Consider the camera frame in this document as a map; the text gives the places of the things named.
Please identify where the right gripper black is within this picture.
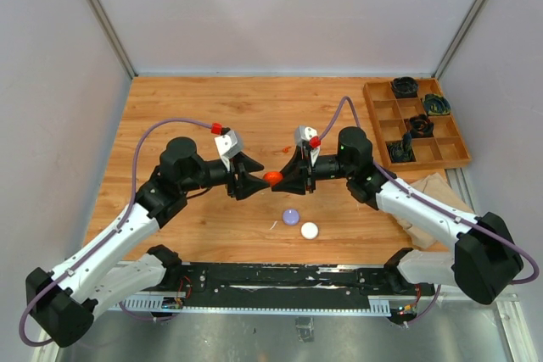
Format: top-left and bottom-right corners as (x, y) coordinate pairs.
(271, 145), (355, 195)

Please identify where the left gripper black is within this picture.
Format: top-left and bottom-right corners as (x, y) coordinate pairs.
(181, 152), (271, 200)

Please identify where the orange earbud charging case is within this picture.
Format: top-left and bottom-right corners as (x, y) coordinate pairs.
(263, 171), (283, 187)

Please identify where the purple earbud charging case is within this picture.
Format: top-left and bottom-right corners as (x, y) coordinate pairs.
(282, 209), (300, 226)

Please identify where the white earbud charging case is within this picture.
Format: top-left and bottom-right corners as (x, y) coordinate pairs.
(300, 222), (319, 240)

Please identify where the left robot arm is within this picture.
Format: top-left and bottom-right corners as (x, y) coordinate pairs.
(23, 131), (268, 348)

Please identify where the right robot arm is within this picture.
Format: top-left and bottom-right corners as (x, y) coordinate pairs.
(272, 126), (523, 304)

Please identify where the dark blue rolled sock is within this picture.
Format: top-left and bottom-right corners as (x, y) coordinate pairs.
(386, 132), (415, 163)

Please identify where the wooden compartment tray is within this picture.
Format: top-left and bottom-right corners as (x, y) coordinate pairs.
(363, 77), (471, 172)

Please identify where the black orange rolled sock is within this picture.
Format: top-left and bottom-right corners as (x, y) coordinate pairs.
(406, 114), (434, 138)

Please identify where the beige cloth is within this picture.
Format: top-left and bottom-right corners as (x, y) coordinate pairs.
(394, 173), (474, 250)

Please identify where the dark green rolled sock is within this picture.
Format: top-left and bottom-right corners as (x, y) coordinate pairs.
(421, 93), (451, 116)

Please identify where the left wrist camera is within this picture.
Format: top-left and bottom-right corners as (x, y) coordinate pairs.
(210, 123), (244, 171)

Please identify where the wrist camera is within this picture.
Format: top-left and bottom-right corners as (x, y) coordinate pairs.
(210, 123), (244, 171)
(294, 125), (322, 166)

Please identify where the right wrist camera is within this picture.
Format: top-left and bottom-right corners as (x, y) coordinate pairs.
(294, 125), (322, 166)

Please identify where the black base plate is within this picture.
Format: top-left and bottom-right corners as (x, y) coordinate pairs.
(160, 262), (425, 310)

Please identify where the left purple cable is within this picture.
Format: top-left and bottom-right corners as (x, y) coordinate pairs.
(19, 118), (216, 346)

